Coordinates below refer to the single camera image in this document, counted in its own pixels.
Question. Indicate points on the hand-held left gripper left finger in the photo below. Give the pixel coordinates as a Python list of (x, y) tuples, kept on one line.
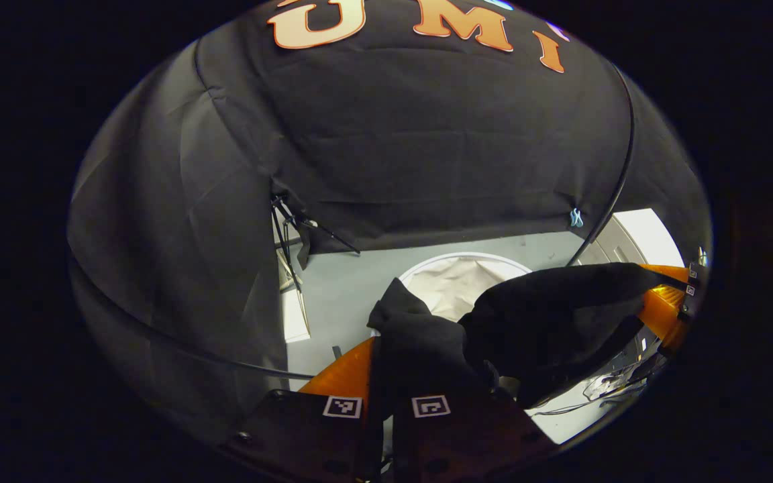
[(292, 436)]

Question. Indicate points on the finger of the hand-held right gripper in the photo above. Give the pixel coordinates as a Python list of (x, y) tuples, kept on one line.
[(668, 272), (665, 315)]

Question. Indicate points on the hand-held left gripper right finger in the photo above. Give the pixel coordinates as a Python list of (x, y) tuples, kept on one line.
[(460, 443)]

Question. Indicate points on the black knit jacket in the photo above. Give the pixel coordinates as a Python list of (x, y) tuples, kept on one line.
[(547, 308)]

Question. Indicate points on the white laundry hamper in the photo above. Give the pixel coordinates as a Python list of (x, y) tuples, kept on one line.
[(453, 288)]

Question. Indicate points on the white flat board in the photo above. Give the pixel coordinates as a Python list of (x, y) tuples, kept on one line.
[(641, 235)]

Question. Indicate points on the small blue clip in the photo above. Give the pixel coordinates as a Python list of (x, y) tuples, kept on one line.
[(576, 217)]

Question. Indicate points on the small white panel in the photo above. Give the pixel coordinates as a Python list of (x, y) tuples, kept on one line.
[(294, 318)]

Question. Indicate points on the black tripod stand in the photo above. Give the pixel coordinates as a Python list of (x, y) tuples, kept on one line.
[(290, 215)]

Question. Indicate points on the black backdrop cloth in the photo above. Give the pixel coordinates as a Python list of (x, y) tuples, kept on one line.
[(427, 134)]

